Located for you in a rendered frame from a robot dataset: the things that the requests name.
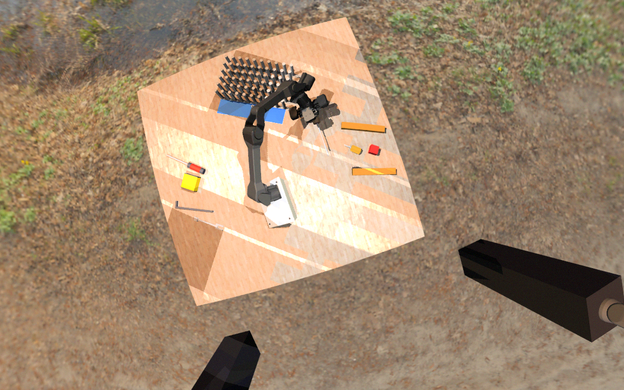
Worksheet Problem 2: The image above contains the blue flat strip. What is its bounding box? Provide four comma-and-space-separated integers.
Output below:
217, 99, 286, 124

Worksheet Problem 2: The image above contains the red-handled screwdriver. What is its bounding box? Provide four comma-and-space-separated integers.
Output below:
166, 155, 206, 174

